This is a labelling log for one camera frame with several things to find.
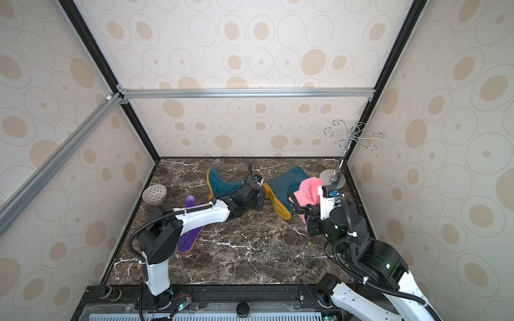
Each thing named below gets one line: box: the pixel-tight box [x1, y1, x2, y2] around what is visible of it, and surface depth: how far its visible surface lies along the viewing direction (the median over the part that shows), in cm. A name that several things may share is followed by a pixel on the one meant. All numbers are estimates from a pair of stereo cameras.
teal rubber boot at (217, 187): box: [206, 167, 244, 202], surface depth 101 cm
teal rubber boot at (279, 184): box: [263, 165, 310, 221], surface depth 102 cm
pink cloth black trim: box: [288, 176, 325, 223], surface depth 61 cm
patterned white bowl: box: [141, 183, 168, 204], surface depth 102 cm
